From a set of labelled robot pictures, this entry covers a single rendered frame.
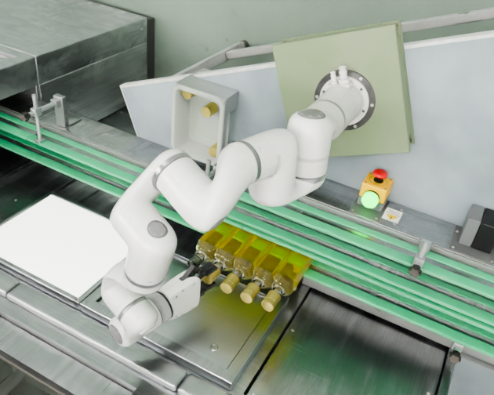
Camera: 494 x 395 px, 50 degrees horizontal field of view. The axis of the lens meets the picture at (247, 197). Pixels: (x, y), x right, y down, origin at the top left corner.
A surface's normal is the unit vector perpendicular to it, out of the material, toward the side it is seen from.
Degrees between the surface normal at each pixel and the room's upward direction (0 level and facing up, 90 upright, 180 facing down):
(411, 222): 90
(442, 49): 0
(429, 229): 90
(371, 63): 4
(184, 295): 74
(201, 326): 90
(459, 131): 0
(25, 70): 90
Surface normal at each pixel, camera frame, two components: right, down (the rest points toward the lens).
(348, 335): 0.09, -0.81
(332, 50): -0.43, 0.43
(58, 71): 0.88, 0.34
